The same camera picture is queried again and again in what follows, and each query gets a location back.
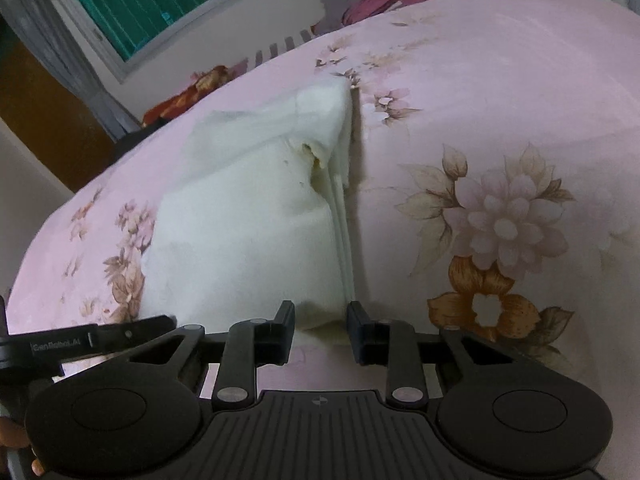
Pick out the red floral pillow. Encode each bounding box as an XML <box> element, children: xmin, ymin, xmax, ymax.
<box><xmin>141</xmin><ymin>64</ymin><xmax>248</xmax><ymax>127</ymax></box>

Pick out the person's left hand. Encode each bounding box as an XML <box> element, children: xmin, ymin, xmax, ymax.
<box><xmin>0</xmin><ymin>401</ymin><xmax>47</xmax><ymax>478</ymax></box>

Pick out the window with white frame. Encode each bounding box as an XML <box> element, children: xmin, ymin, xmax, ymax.
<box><xmin>42</xmin><ymin>0</ymin><xmax>326</xmax><ymax>83</ymax></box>

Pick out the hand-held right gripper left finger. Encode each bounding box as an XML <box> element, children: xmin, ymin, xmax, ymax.
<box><xmin>129</xmin><ymin>300</ymin><xmax>296</xmax><ymax>411</ymax></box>

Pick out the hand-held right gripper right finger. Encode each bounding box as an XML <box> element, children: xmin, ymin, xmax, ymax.
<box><xmin>346</xmin><ymin>300</ymin><xmax>521</xmax><ymax>407</ymax></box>

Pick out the grey striped pillow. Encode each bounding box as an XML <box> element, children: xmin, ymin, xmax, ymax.
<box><xmin>247</xmin><ymin>27</ymin><xmax>318</xmax><ymax>67</ymax></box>

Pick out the grey curtain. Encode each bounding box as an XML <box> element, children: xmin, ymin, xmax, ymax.
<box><xmin>0</xmin><ymin>0</ymin><xmax>143</xmax><ymax>142</ymax></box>

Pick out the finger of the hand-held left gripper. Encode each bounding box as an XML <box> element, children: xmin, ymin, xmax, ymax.
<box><xmin>96</xmin><ymin>314</ymin><xmax>179</xmax><ymax>357</ymax></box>

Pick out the white cloth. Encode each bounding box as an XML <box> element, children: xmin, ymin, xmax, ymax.
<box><xmin>140</xmin><ymin>80</ymin><xmax>362</xmax><ymax>347</ymax></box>

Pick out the pink floral blanket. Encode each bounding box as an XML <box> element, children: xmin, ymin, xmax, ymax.
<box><xmin>7</xmin><ymin>0</ymin><xmax>640</xmax><ymax>396</ymax></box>

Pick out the brown wooden door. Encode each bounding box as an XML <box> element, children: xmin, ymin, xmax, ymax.
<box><xmin>0</xmin><ymin>42</ymin><xmax>117</xmax><ymax>192</ymax></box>

